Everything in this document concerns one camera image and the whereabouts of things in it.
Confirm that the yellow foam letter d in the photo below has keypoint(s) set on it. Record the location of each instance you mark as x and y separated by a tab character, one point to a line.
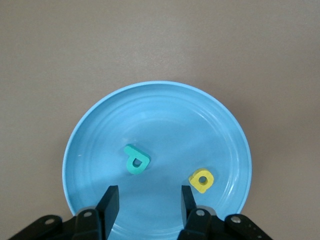
197	186

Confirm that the teal foam letter p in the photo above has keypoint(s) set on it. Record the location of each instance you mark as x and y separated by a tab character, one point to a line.
131	168

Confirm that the brown table cover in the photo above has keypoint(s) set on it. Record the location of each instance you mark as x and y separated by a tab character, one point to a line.
75	50

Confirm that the blue plate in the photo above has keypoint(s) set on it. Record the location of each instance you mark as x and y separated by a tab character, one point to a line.
162	120

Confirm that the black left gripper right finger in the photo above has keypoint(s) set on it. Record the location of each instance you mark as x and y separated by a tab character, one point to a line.
188	210

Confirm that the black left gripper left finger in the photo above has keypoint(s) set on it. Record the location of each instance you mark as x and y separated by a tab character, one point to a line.
110	207

